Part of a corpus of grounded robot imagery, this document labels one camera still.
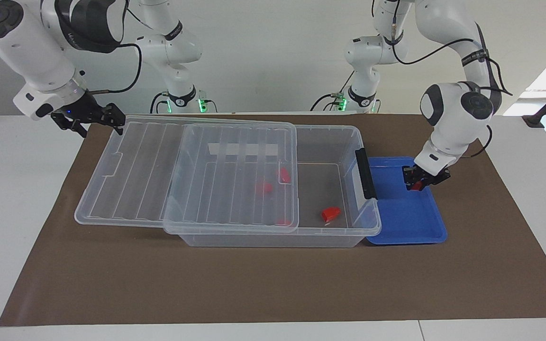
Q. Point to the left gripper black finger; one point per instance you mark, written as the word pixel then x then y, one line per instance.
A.
pixel 428 184
pixel 409 175

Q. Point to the brown table mat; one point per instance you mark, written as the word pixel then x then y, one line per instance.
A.
pixel 112 274

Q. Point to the green lit base connector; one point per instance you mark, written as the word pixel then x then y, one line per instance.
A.
pixel 202 104
pixel 340 102

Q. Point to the clear plastic box lid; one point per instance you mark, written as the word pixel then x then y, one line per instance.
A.
pixel 135 180

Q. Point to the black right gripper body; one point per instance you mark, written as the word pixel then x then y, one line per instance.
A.
pixel 81 109

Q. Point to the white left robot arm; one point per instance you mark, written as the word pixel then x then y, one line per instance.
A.
pixel 453 123

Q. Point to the red block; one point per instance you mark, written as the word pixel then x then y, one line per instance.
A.
pixel 282 221
pixel 331 214
pixel 284 175
pixel 416 186
pixel 263 188

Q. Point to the blue plastic tray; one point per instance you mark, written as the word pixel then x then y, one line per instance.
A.
pixel 405 218

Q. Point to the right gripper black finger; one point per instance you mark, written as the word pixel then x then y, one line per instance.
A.
pixel 114 116
pixel 77 126

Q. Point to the clear plastic storage box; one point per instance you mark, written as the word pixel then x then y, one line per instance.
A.
pixel 263 240

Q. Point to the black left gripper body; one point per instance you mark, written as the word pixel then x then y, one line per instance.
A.
pixel 434 173

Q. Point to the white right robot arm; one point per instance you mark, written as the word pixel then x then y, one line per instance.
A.
pixel 31 47

